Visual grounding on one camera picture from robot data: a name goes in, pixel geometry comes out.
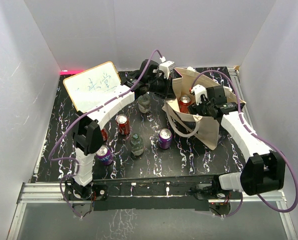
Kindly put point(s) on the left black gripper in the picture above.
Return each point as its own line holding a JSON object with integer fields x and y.
{"x": 167, "y": 92}

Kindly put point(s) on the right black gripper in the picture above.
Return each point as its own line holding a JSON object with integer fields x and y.
{"x": 194, "y": 109}

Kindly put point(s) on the red cola can front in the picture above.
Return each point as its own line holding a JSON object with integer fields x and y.
{"x": 184, "y": 102}

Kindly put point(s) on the red cola can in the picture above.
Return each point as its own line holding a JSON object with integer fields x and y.
{"x": 104, "y": 134}
{"x": 184, "y": 102}
{"x": 123, "y": 124}

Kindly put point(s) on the beige canvas tote bag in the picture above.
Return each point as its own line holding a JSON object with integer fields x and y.
{"x": 204, "y": 128}

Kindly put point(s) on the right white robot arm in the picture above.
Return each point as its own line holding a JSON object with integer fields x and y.
{"x": 264, "y": 169}

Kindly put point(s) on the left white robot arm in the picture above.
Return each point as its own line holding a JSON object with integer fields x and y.
{"x": 87, "y": 136}

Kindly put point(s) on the far clear glass bottle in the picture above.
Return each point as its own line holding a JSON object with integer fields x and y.
{"x": 144, "y": 103}

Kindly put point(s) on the clear glass bottle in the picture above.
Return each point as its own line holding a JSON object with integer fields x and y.
{"x": 144, "y": 103}
{"x": 137, "y": 145}

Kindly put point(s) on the purple soda can centre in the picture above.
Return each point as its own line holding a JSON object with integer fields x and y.
{"x": 165, "y": 138}

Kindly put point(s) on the purple soda can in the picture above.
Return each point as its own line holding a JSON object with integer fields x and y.
{"x": 104, "y": 155}
{"x": 165, "y": 138}

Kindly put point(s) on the red cola can centre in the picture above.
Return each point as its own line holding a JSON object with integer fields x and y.
{"x": 123, "y": 124}

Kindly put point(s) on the near clear glass bottle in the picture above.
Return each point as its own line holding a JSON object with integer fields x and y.
{"x": 137, "y": 145}

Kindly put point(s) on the red cola can left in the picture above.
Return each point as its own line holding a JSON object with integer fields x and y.
{"x": 104, "y": 134}

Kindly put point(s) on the purple soda can left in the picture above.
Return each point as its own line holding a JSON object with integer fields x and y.
{"x": 104, "y": 155}

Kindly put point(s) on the pink red marker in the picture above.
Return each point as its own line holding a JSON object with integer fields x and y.
{"x": 70, "y": 72}

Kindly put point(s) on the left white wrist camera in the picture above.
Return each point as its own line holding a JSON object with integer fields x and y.
{"x": 167, "y": 68}

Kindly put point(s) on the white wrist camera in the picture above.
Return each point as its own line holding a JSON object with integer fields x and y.
{"x": 199, "y": 93}
{"x": 167, "y": 68}

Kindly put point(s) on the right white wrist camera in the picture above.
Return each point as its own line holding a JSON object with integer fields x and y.
{"x": 199, "y": 93}

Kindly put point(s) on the small whiteboard orange frame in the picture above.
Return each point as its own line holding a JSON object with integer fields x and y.
{"x": 91, "y": 87}

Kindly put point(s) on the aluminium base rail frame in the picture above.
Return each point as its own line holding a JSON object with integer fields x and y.
{"x": 146, "y": 208}

